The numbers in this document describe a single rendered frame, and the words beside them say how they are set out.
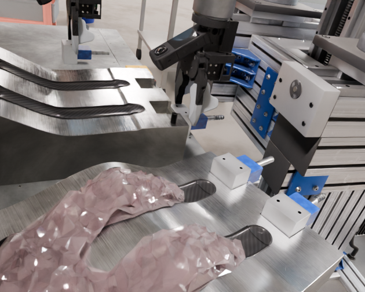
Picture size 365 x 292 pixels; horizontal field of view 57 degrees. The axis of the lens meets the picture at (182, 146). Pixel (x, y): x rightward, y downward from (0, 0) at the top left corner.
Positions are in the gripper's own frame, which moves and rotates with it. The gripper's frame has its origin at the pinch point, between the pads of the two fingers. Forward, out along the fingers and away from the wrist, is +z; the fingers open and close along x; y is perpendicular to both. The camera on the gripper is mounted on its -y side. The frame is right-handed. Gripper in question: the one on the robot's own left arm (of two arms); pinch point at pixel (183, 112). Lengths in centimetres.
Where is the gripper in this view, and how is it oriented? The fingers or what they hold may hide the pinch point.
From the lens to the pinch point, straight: 72.0
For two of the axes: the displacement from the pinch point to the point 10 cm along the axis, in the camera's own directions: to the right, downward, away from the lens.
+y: 9.0, -1.0, 4.3
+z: -1.6, 8.3, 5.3
